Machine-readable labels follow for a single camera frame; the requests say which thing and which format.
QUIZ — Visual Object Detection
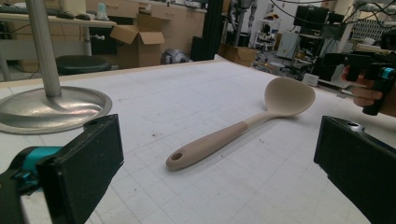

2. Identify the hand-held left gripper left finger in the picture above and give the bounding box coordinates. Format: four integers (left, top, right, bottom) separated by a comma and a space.
35, 113, 125, 224

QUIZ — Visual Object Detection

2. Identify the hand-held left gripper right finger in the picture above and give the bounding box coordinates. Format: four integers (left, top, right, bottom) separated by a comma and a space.
313, 115, 396, 224

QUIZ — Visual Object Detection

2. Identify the metal stand with round base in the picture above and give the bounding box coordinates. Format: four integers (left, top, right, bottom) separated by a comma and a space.
0, 0, 113, 135

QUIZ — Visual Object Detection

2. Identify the beige silicone ladle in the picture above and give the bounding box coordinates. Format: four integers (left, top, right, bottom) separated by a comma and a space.
165, 77, 317, 172

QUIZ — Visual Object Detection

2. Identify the black monitor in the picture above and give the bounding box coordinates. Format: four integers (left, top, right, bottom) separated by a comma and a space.
293, 4, 330, 35

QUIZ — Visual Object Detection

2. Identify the black round stool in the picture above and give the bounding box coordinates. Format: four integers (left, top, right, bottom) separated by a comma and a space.
55, 55, 112, 77

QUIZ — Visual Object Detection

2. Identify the small cardboard box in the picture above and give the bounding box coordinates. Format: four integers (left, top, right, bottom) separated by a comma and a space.
218, 43, 258, 67

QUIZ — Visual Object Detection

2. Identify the white grid mat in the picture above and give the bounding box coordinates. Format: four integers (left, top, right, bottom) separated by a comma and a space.
0, 60, 396, 224

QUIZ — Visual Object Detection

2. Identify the open cardboard box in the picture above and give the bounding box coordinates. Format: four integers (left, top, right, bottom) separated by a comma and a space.
109, 13, 166, 69

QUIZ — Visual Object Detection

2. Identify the grey rounded device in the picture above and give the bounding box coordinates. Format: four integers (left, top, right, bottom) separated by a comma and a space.
161, 48, 191, 65

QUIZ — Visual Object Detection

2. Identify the white desk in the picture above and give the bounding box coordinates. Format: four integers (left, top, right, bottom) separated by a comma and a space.
0, 12, 118, 82

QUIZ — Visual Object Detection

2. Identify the white bottle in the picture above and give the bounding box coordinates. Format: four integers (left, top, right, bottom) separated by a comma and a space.
95, 2, 110, 21

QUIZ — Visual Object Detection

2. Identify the black metal frame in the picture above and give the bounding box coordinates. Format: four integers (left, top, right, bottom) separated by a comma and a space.
190, 0, 232, 62

